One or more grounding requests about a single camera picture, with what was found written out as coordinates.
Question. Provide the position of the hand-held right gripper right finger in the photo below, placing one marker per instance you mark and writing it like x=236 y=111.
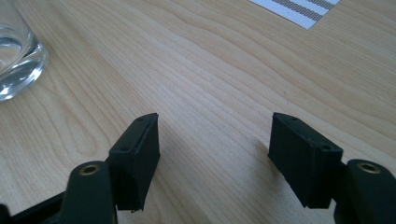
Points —
x=303 y=165

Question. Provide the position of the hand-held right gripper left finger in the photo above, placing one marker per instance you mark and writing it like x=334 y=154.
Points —
x=134 y=168

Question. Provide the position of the clear drinking glass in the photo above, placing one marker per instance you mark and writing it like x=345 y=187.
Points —
x=17 y=59

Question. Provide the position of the white striped cloth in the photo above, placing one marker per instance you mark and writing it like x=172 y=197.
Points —
x=300 y=9

